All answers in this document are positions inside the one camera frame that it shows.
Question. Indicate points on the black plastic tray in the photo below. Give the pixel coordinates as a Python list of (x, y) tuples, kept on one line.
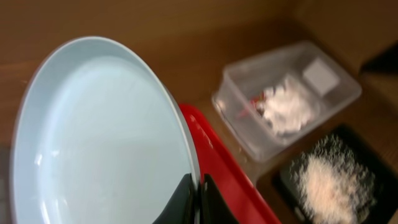
[(385, 185)]

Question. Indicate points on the red serving tray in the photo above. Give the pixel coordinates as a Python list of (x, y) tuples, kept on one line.
[(214, 158)]

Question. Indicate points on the large light blue plate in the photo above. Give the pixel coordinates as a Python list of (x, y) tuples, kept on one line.
[(98, 139)]

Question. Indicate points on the red snack wrapper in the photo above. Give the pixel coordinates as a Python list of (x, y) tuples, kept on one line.
[(257, 103)]

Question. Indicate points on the crumpled white paper napkin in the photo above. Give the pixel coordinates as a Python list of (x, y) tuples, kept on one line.
[(288, 107)]

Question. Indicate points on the pile of rice scraps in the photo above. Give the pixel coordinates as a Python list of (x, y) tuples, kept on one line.
[(332, 186)]

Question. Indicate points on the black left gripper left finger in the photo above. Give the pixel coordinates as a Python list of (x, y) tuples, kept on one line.
[(180, 209)]

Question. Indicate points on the clear plastic waste bin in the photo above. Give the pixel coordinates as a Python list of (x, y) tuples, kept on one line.
[(329, 84)]

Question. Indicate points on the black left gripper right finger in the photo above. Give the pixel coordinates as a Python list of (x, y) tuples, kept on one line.
[(214, 209)]

